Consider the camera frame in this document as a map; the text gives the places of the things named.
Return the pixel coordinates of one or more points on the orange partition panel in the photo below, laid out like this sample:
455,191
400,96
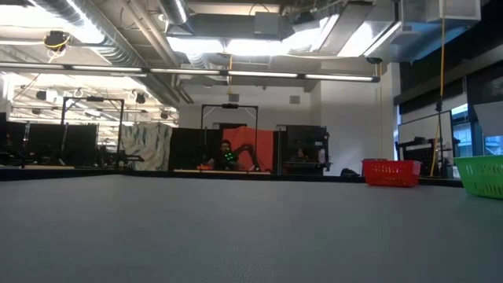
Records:
263,137

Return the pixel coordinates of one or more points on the person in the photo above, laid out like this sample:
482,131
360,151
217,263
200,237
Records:
225,148
300,155

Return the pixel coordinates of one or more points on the black equipment rack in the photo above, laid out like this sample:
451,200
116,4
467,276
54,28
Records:
310,137

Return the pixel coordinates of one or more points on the black partition panel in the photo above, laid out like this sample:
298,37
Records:
78,143
188,149

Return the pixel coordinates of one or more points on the long ceiling light fixture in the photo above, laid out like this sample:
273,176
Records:
259,74

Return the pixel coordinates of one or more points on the patterned white cloth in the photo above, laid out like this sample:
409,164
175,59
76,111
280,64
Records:
145,145

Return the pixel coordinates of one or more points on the grey ceiling unit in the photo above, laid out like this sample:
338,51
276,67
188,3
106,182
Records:
267,23

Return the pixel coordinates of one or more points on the red plastic basket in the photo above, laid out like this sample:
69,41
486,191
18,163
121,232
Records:
391,175

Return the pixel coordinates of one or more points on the black pegboard cart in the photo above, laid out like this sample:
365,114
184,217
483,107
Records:
420,155

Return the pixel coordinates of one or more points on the whiteboard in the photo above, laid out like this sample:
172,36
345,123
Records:
420,126

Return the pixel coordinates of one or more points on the green plastic basket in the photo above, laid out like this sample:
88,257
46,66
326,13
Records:
481,177

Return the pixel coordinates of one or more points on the black camera frame rig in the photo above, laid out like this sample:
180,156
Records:
230,105
94,99

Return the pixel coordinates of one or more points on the grey wall box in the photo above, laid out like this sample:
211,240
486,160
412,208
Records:
233,97
294,99

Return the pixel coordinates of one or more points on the black ceiling camera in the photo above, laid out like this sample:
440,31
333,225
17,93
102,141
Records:
373,60

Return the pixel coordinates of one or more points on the silver ventilation duct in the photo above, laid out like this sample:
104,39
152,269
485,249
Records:
173,12

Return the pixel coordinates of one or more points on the ribbed silver ceiling duct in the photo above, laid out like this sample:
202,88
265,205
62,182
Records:
110,47

